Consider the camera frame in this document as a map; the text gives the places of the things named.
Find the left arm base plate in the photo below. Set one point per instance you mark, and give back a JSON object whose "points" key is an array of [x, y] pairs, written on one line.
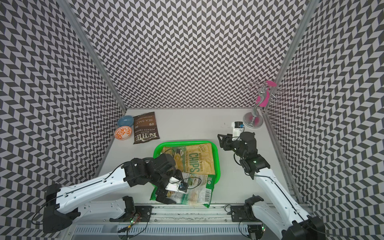
{"points": [[143, 213]]}

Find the blue bowl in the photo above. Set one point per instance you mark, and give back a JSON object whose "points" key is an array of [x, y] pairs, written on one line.
{"points": [[126, 121]]}

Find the brown Kettle chips bag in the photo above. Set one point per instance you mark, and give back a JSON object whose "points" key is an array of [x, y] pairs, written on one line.
{"points": [[145, 128]]}

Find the aluminium front rail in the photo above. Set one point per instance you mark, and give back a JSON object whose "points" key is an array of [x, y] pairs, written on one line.
{"points": [[171, 215]]}

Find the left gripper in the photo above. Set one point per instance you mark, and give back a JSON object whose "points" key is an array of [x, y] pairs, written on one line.
{"points": [[162, 197]]}

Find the green white Chulo chips bag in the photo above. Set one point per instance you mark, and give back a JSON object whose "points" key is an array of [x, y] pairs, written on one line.
{"points": [[199, 192]]}

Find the tan green kettle CHIPS bag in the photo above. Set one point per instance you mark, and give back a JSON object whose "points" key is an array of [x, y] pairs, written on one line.
{"points": [[193, 159]]}

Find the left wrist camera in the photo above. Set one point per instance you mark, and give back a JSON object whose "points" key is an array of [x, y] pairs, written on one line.
{"points": [[175, 185]]}

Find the orange patterned bowl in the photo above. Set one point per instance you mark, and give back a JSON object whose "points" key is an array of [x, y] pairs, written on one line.
{"points": [[123, 133]]}

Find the green plastic basket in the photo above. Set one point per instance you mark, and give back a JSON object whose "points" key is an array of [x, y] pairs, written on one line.
{"points": [[158, 152]]}

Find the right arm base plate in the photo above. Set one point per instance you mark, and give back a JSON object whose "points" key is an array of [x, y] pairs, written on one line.
{"points": [[242, 214]]}

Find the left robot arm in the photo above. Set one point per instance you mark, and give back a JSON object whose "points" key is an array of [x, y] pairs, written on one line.
{"points": [[62, 203]]}

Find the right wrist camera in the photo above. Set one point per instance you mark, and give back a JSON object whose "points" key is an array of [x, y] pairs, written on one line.
{"points": [[238, 128]]}

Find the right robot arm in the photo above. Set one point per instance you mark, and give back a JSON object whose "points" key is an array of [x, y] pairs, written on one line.
{"points": [[288, 221]]}

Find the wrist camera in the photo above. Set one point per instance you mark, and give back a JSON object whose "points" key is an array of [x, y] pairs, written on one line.
{"points": [[238, 128], [175, 185]]}

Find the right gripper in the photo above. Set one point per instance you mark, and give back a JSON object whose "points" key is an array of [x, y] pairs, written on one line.
{"points": [[227, 141]]}

